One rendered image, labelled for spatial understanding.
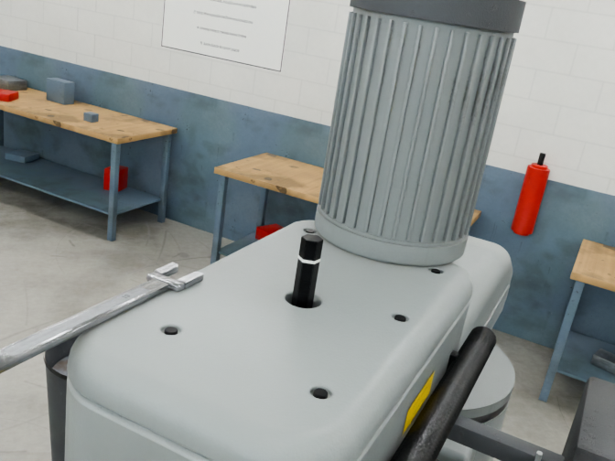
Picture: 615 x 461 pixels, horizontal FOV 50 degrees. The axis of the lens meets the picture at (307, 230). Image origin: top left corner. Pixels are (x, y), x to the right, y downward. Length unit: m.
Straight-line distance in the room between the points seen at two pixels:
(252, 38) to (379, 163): 4.82
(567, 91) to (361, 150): 4.05
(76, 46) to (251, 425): 6.34
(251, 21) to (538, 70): 2.25
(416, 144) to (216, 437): 0.41
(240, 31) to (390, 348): 5.09
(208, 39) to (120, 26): 0.94
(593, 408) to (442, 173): 0.39
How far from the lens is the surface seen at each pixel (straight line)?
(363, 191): 0.78
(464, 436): 1.01
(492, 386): 1.28
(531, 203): 4.76
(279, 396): 0.52
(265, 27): 5.49
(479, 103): 0.77
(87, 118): 5.86
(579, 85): 4.78
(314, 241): 0.63
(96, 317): 0.59
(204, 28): 5.80
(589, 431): 0.92
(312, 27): 5.30
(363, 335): 0.62
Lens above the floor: 2.18
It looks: 20 degrees down
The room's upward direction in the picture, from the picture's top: 9 degrees clockwise
